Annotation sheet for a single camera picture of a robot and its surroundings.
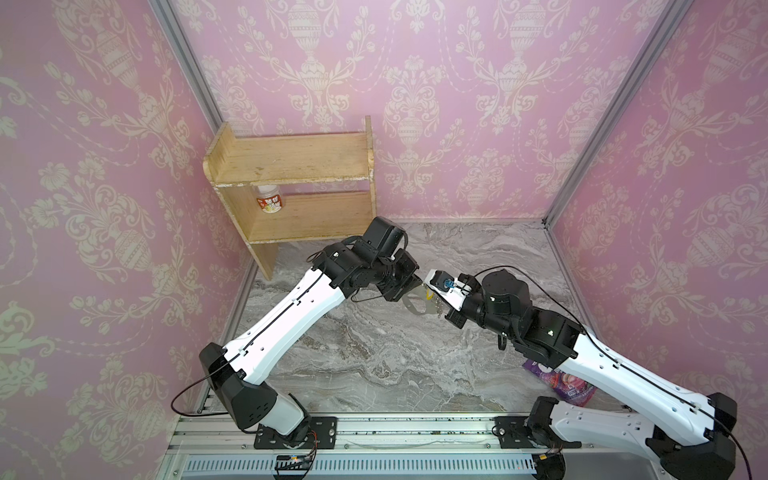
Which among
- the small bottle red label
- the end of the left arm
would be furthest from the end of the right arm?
the small bottle red label

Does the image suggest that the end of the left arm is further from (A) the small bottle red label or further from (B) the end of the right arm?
(A) the small bottle red label

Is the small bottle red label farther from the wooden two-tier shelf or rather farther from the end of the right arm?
the end of the right arm

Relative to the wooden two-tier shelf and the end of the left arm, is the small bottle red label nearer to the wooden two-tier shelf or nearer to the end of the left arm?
the wooden two-tier shelf

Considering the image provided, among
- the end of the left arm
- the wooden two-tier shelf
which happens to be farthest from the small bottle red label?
the end of the left arm
